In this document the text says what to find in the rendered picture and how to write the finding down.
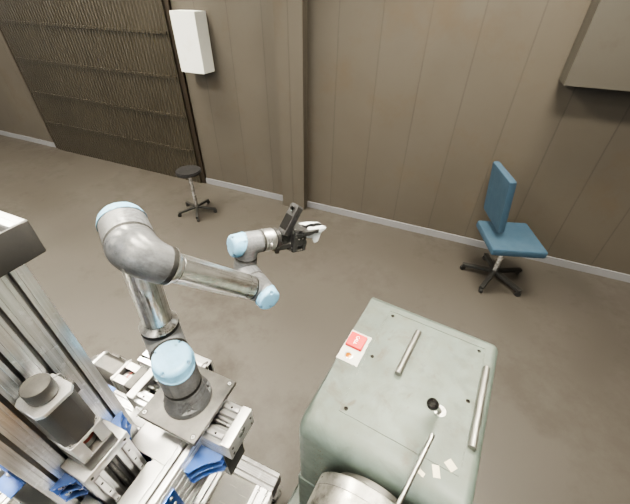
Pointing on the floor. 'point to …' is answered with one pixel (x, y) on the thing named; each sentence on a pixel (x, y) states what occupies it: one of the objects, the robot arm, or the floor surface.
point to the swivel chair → (497, 203)
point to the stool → (192, 188)
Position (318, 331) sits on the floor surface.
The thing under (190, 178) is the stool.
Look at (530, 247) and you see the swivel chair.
